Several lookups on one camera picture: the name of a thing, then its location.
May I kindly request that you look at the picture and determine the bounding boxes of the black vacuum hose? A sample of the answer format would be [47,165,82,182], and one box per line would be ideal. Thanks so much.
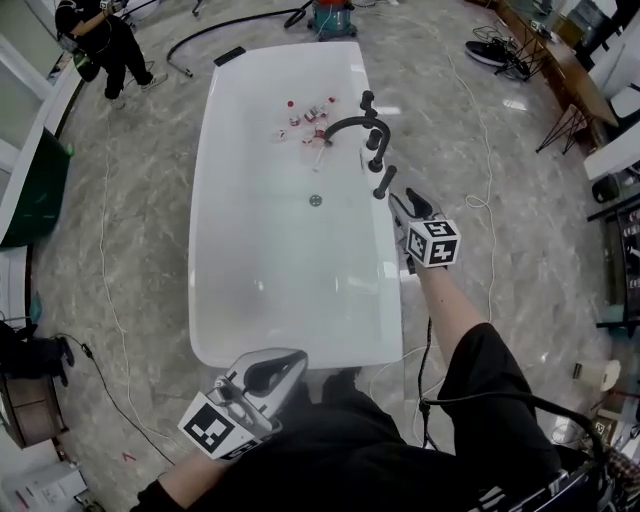
[166,0,315,79]

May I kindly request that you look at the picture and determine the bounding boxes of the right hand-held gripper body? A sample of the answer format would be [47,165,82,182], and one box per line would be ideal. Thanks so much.
[393,214,461,275]

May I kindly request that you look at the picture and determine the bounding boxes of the green red-lidded vacuum cleaner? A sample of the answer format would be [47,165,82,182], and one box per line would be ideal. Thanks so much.
[305,0,359,43]

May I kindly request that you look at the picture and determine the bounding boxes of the black curved faucet spout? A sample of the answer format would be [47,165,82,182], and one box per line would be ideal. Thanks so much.
[322,115,393,172]

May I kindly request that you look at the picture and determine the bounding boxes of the wooden table with wire legs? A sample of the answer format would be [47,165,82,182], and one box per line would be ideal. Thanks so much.
[497,0,621,156]

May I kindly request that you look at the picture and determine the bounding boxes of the black metal rack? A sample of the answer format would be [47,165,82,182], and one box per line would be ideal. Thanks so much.
[587,197,640,330]

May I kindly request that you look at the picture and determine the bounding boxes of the cluster of red-capped bottles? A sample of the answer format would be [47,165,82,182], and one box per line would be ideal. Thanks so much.
[272,94,339,174]

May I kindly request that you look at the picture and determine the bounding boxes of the long white floor cable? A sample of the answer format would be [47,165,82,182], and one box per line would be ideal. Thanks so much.
[96,107,191,451]
[389,9,500,325]

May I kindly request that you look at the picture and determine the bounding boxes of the black flat floor nozzle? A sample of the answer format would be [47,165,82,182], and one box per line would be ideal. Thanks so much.
[213,45,247,67]

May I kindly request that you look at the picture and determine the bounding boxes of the person's right forearm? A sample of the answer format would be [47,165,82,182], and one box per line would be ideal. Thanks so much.
[415,263,496,364]

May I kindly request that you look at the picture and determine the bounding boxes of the person's black shirt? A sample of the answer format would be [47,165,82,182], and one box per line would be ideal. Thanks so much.
[134,322,564,512]

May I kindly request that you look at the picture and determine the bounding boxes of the thin black floor cable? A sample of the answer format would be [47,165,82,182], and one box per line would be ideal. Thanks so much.
[54,332,176,466]

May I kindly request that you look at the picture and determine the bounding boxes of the curved green counter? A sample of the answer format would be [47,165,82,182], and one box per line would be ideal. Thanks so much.
[0,32,86,251]

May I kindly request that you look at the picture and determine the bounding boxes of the white bathtub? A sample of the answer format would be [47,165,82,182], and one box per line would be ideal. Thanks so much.
[188,41,404,370]

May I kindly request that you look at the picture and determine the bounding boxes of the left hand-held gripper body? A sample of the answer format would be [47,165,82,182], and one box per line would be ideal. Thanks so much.
[177,368,284,461]

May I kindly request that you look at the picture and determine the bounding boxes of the person's left forearm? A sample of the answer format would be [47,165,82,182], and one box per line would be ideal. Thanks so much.
[157,442,241,504]

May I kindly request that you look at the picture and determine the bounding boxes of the brown wooden cabinet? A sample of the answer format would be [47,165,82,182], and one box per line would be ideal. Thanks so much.
[0,373,70,450]

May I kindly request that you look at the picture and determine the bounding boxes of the black round floor device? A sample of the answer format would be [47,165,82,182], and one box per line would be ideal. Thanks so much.
[464,38,524,67]

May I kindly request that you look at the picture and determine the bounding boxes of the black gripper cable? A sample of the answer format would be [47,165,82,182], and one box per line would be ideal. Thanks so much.
[417,315,609,461]

